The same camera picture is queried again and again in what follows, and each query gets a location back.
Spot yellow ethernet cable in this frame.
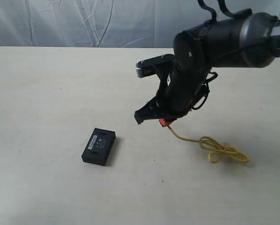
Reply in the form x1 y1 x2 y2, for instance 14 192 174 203
167 124 251 164

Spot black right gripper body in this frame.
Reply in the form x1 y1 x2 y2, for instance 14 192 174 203
154 63 211 119

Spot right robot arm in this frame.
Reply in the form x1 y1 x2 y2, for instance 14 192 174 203
134 13 280 127

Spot grey backdrop cloth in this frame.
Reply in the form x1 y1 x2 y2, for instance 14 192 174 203
0 0 280 49

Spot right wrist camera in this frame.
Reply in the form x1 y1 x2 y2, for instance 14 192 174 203
135 54 175 79

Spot small black network box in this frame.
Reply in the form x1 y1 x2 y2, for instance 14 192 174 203
81 128 116 166

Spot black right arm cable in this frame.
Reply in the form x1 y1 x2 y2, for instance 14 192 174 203
197 0 253 26

